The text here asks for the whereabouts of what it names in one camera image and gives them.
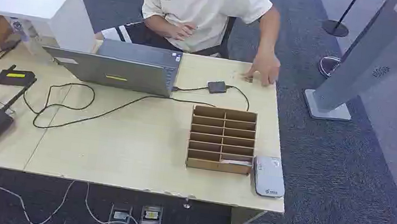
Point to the clear plastic bottle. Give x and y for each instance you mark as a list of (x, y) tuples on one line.
[(35, 42)]

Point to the person's hand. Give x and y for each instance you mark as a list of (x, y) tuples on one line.
[(266, 68), (180, 31)]

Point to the grey laptop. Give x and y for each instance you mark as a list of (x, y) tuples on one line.
[(112, 70)]

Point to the small metal bolt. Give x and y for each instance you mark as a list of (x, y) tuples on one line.
[(187, 203)]

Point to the grey kiosk stand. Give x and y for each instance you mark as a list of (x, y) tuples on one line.
[(371, 60)]

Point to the wooden card box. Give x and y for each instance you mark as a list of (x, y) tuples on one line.
[(218, 166)]

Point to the person's left hand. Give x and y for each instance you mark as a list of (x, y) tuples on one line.
[(266, 68)]

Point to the black adapter hub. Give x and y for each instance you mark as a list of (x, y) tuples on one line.
[(217, 87)]

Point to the black power brick yellow label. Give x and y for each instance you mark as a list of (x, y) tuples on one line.
[(21, 78)]

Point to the grey card reader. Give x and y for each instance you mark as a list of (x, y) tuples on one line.
[(269, 176)]

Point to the person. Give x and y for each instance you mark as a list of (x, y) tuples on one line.
[(203, 13)]

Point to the pale card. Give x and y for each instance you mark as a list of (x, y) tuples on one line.
[(236, 162)]

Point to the pale desk leg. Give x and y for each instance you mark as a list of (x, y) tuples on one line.
[(244, 219)]

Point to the person's right hand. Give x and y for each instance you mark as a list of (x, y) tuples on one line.
[(180, 31)]

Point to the black stanchion with round base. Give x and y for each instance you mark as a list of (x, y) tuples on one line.
[(335, 29)]

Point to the silver floor socket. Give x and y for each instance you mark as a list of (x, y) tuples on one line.
[(151, 217)]

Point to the silver rimmed round base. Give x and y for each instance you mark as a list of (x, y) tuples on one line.
[(327, 66)]

